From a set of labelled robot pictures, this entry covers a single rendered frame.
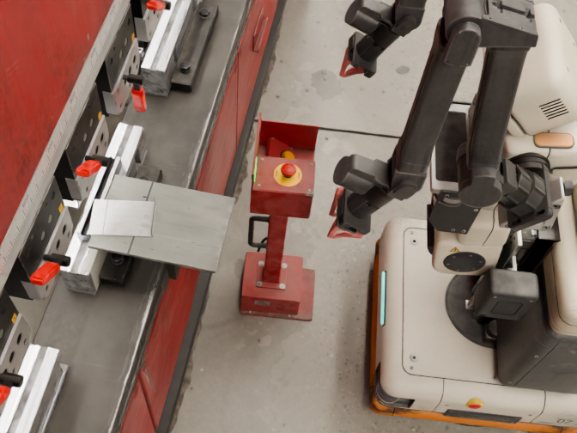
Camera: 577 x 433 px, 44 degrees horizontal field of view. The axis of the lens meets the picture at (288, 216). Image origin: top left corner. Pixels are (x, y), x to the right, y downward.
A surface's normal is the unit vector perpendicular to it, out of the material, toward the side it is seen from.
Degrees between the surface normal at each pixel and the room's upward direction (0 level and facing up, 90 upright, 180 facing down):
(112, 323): 0
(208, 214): 0
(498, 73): 91
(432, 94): 90
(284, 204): 90
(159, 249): 0
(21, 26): 90
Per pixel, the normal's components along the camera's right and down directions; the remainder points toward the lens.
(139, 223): 0.07, -0.52
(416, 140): -0.15, 0.84
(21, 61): 0.98, 0.19
